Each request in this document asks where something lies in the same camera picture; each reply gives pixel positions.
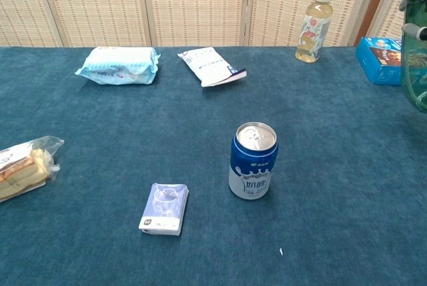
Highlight brown wooden post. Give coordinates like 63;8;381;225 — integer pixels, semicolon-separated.
353;0;396;47

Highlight bamboo folding screen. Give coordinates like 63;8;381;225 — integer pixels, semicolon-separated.
0;0;427;48

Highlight plastic wrapped cake slices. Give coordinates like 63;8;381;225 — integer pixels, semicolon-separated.
0;135;65;203

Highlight blue cookie box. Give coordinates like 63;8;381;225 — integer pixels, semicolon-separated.
354;36;404;86

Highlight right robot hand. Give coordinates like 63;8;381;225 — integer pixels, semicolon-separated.
399;0;427;42

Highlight blue white drink can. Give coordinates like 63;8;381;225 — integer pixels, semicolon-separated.
228;121;279;201

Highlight white snack bag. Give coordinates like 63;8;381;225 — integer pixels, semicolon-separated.
177;47;248;88

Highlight purple pocket tissue pack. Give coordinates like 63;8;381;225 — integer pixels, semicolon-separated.
138;182;189;237

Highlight blue felt table cover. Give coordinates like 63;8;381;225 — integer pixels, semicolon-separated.
0;45;427;286

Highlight green spray bottle black trigger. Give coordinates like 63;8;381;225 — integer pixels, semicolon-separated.
400;0;427;114

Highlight light blue wet wipes pack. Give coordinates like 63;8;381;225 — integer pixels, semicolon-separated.
74;46;161;86

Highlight yellow tea bottle white cap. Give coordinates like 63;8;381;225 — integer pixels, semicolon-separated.
295;0;334;64

